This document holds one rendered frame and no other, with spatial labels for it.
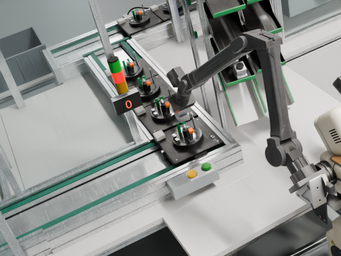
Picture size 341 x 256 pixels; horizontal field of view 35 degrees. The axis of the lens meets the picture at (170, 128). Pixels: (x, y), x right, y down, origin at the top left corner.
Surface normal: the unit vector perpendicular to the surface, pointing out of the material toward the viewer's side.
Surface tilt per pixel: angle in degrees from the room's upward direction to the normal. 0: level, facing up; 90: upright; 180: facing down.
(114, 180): 0
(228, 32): 25
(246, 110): 45
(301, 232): 0
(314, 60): 90
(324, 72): 90
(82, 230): 90
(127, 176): 0
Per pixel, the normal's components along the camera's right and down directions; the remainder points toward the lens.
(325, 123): -0.87, 0.42
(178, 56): -0.22, -0.79
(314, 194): 0.40, 0.34
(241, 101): 0.01, -0.18
